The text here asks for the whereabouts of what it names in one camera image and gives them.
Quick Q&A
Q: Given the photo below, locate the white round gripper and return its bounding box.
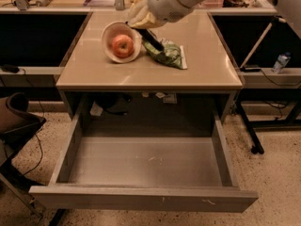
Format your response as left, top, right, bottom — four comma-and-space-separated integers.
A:
128, 0, 193, 29

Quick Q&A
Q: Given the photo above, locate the white ceramic bowl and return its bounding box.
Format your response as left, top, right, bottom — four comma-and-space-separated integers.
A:
101, 21, 142, 63

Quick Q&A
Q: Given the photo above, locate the black rxbar chocolate bar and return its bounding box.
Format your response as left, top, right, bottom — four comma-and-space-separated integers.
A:
135, 28, 164, 54

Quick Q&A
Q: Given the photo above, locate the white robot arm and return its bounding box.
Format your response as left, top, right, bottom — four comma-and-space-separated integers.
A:
127, 0, 301, 37

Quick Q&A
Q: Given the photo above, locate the pink storage drawer box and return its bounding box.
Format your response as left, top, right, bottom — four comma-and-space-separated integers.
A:
200, 0, 224, 8

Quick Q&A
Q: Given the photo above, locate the open grey top drawer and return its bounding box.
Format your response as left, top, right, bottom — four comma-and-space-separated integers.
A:
30, 98, 258, 213

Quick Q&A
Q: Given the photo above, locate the red apple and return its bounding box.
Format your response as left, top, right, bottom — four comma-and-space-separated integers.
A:
112, 35, 134, 58

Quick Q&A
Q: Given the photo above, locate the green chip bag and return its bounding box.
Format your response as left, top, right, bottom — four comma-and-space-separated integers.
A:
142, 38, 188, 70

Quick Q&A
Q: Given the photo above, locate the beige cabinet counter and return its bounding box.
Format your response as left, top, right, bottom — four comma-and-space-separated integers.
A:
54, 8, 246, 121

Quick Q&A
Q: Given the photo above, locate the black device on ledge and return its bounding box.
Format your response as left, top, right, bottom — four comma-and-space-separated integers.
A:
0, 64, 20, 73

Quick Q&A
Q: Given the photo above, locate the plastic water bottle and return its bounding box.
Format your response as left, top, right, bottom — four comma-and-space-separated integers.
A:
272, 52, 291, 74

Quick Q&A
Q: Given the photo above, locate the dark office chair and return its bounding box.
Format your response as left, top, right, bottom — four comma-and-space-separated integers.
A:
0, 91, 47, 219

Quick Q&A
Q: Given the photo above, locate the black stand with pole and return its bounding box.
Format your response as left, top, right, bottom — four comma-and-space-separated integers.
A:
234, 16, 301, 154

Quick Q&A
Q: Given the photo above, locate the black cable on floor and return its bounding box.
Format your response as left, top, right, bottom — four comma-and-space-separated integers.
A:
18, 68, 46, 177

